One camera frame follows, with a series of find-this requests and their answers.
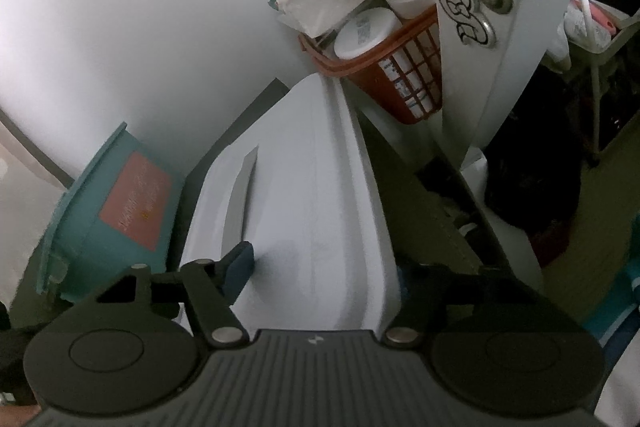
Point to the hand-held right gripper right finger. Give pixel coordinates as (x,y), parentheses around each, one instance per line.
(417,294)

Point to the teal striped clothing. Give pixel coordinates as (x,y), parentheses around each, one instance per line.
(615,312)

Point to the grey metal rack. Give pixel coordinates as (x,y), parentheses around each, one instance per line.
(600,72)

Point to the white jar with labelled lid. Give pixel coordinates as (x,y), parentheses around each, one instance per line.
(362,34)

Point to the pink soft item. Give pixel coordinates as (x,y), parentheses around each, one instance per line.
(597,14)

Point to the white bin lid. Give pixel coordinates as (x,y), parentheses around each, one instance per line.
(310,187)

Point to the orange plastic basket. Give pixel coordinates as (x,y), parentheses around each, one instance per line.
(415,92)

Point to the teal plastic storage bin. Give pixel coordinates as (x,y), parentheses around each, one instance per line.
(90,252)

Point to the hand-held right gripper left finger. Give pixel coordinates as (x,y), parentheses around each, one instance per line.
(240,264)

